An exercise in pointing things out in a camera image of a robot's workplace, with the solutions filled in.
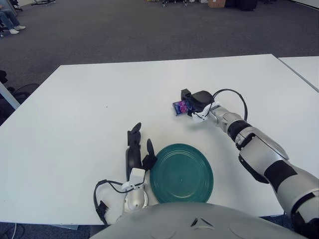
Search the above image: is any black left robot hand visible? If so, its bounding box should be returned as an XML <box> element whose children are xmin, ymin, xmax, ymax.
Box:
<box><xmin>125</xmin><ymin>121</ymin><xmax>158</xmax><ymax>181</ymax></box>

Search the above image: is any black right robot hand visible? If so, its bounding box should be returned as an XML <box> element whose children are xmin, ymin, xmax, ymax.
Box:
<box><xmin>180</xmin><ymin>89</ymin><xmax>215</xmax><ymax>117</ymax></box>

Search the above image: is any blue purple gum pack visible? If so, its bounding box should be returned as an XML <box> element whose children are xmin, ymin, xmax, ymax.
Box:
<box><xmin>172</xmin><ymin>99</ymin><xmax>194</xmax><ymax>117</ymax></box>

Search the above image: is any green ridged plate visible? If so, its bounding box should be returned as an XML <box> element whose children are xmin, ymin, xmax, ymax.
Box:
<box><xmin>149</xmin><ymin>143</ymin><xmax>214</xmax><ymax>205</ymax></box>

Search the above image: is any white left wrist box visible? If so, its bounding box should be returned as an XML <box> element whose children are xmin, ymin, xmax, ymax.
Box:
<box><xmin>121</xmin><ymin>168</ymin><xmax>146</xmax><ymax>192</ymax></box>

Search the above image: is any grey robot torso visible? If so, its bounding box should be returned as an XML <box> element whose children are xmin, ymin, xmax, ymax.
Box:
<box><xmin>89</xmin><ymin>202</ymin><xmax>304</xmax><ymax>239</ymax></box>

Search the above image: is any wheeled metal cart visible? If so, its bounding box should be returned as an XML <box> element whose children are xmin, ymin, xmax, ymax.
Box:
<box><xmin>161</xmin><ymin>0</ymin><xmax>189</xmax><ymax>7</ymax></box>

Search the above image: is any black cabinet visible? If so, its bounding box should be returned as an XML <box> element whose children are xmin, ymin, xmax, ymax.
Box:
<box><xmin>239</xmin><ymin>0</ymin><xmax>258</xmax><ymax>11</ymax></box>

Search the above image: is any white table leg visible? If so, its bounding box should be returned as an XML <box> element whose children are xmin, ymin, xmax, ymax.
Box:
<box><xmin>0</xmin><ymin>81</ymin><xmax>20</xmax><ymax>110</ymax></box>

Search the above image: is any seated person in jeans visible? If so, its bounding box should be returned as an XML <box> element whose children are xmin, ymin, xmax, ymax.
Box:
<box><xmin>0</xmin><ymin>4</ymin><xmax>26</xmax><ymax>35</ymax></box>

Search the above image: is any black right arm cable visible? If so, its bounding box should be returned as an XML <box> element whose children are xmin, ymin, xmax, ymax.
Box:
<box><xmin>211</xmin><ymin>89</ymin><xmax>249</xmax><ymax>122</ymax></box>

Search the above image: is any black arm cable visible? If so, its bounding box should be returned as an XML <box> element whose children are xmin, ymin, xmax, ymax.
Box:
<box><xmin>93</xmin><ymin>179</ymin><xmax>130</xmax><ymax>226</ymax></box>
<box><xmin>211</xmin><ymin>89</ymin><xmax>249</xmax><ymax>122</ymax></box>

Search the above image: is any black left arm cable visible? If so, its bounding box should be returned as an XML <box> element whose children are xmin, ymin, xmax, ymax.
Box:
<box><xmin>93</xmin><ymin>179</ymin><xmax>130</xmax><ymax>226</ymax></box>

